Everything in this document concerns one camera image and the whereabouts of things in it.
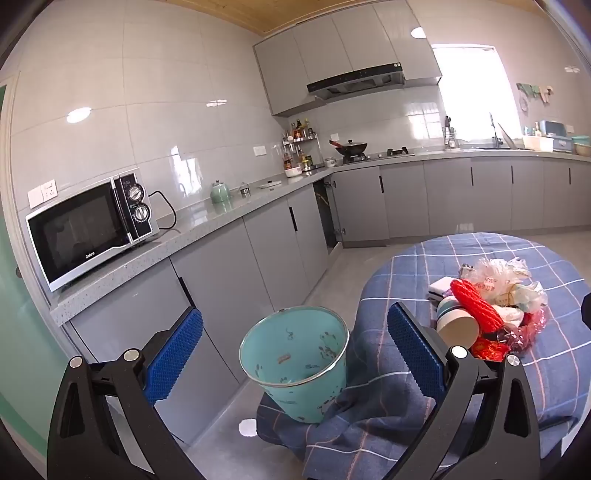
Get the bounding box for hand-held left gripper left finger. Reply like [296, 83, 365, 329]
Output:
[46, 307, 204, 480]

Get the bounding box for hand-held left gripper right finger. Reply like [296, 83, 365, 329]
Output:
[388, 302, 542, 480]

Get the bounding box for white paper cup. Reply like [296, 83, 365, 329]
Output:
[436, 295, 481, 349]

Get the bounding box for red cellophane bag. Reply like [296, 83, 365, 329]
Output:
[480, 307, 550, 356]

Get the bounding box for white sponge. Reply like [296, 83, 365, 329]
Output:
[427, 277, 458, 302]

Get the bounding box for red foam net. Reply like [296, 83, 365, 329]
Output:
[450, 279, 505, 334]

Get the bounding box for clear plastic bag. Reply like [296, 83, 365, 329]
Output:
[457, 257, 534, 296]

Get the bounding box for teal plastic bin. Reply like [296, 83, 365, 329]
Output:
[239, 305, 350, 424]

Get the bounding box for crumpled white plastic wrapper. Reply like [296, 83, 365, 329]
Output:
[492, 281, 550, 325]

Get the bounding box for red printed wrapper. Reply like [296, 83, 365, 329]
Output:
[471, 337, 509, 361]

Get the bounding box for blue plaid tablecloth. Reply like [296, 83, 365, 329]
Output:
[255, 232, 591, 480]

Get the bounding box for black and silver microwave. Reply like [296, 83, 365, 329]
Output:
[24, 168, 161, 293]

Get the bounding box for green glass door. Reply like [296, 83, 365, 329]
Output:
[0, 83, 52, 457]

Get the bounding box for light blue storage box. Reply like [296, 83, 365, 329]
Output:
[539, 120, 575, 152]

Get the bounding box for leaning chopping board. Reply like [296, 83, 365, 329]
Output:
[496, 122, 520, 149]

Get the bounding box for gas stove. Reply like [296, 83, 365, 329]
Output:
[342, 147, 416, 164]

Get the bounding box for black wok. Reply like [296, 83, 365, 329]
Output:
[329, 138, 369, 158]

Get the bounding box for metal utensil holder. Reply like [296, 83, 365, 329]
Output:
[443, 115, 460, 149]

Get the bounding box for metal spice rack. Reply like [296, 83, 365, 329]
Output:
[281, 119, 324, 172]

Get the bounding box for bright window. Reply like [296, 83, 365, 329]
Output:
[431, 45, 509, 148]

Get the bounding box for group of condiment bottles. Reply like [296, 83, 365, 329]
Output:
[284, 119, 319, 171]

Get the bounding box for black range hood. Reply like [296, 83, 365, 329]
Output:
[307, 62, 406, 101]

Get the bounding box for grey upper cabinets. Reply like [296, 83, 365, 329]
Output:
[252, 0, 443, 117]

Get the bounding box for black power cable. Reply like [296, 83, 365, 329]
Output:
[148, 190, 178, 232]

